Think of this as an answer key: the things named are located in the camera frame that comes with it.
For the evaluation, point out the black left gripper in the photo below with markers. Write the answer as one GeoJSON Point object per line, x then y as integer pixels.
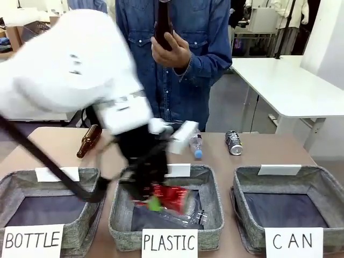
{"type": "Point", "coordinates": [145, 161]}

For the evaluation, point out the crushed plastic bottle red label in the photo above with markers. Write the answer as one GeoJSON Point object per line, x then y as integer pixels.
{"type": "Point", "coordinates": [174, 196]}

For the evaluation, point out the brown glass bottle no label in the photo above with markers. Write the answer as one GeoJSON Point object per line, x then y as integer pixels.
{"type": "Point", "coordinates": [163, 27]}
{"type": "Point", "coordinates": [88, 141]}

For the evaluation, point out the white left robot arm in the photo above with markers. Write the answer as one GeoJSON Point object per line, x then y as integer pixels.
{"type": "Point", "coordinates": [67, 67]}

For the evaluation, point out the person's left forearm denim sleeve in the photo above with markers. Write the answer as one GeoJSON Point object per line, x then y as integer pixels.
{"type": "Point", "coordinates": [207, 67]}

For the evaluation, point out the grey fabric basket labelled bottle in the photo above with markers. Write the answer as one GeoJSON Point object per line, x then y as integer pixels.
{"type": "Point", "coordinates": [88, 185]}

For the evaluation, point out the grey fabric basket labelled plastic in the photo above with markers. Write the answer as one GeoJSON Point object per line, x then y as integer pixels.
{"type": "Point", "coordinates": [207, 188]}

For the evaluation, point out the black aluminium drink can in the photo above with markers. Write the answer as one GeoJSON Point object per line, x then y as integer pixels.
{"type": "Point", "coordinates": [233, 142]}

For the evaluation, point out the grey fabric basket labelled can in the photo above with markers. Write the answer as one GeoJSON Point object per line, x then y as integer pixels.
{"type": "Point", "coordinates": [268, 185]}

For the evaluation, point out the white paper sign CAN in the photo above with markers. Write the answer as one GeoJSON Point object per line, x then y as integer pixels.
{"type": "Point", "coordinates": [293, 242]}

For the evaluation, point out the person's left hand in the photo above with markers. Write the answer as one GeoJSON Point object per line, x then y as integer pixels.
{"type": "Point", "coordinates": [172, 57]}

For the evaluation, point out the blank white card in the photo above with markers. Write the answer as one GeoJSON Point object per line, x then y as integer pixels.
{"type": "Point", "coordinates": [180, 170]}
{"type": "Point", "coordinates": [279, 170]}
{"type": "Point", "coordinates": [43, 174]}

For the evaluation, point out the white paper sign PLASTIC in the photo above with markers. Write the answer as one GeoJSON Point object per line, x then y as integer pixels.
{"type": "Point", "coordinates": [169, 243]}

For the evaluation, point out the clear plastic bottle blue cap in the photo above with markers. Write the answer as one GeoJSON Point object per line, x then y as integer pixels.
{"type": "Point", "coordinates": [195, 142]}

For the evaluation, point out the person's torso denim shirt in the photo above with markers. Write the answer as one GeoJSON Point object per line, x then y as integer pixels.
{"type": "Point", "coordinates": [182, 102]}

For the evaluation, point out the white paper sign BOTTLE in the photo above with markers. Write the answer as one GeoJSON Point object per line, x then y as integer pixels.
{"type": "Point", "coordinates": [32, 240]}

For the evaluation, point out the white office table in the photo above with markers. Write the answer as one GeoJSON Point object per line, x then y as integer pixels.
{"type": "Point", "coordinates": [285, 83]}

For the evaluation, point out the brown cardboard box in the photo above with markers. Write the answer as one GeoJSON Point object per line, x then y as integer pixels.
{"type": "Point", "coordinates": [14, 37]}

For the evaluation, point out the white box appliance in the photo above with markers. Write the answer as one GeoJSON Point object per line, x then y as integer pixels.
{"type": "Point", "coordinates": [264, 20]}

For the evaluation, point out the black slanted pole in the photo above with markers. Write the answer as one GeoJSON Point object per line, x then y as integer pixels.
{"type": "Point", "coordinates": [285, 29]}

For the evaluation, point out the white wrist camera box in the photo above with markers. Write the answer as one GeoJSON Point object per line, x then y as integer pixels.
{"type": "Point", "coordinates": [182, 137]}

